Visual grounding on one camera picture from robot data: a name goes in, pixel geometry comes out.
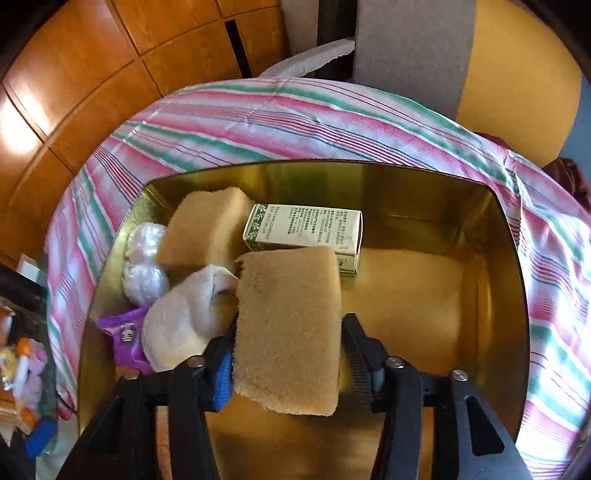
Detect dark red cloth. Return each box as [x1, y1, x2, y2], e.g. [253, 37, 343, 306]
[545, 157, 591, 213]

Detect gold tin with maroon side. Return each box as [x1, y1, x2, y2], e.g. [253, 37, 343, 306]
[76, 159, 532, 480]

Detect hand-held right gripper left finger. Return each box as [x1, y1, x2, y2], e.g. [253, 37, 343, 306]
[58, 330, 238, 480]

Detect grey yellow blue chair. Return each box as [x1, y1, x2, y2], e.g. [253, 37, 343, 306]
[259, 0, 591, 169]

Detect white towel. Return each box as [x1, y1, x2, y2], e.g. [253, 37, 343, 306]
[141, 264, 241, 374]

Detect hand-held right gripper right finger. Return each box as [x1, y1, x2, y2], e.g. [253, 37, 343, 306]
[341, 313, 532, 480]

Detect small green printed box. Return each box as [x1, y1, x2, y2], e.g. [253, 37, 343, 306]
[242, 203, 365, 277]

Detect striped tablecloth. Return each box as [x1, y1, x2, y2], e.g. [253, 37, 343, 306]
[44, 76, 591, 480]

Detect orange and white toy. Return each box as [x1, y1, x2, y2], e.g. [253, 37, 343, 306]
[14, 337, 40, 425]

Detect yellow sponge block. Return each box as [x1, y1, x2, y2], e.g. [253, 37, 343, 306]
[232, 246, 343, 417]
[156, 186, 257, 278]

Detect purple snack packet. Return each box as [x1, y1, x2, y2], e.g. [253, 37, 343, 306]
[97, 307, 155, 376]

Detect white balls in plastic wrap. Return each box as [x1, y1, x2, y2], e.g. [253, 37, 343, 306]
[121, 222, 171, 308]

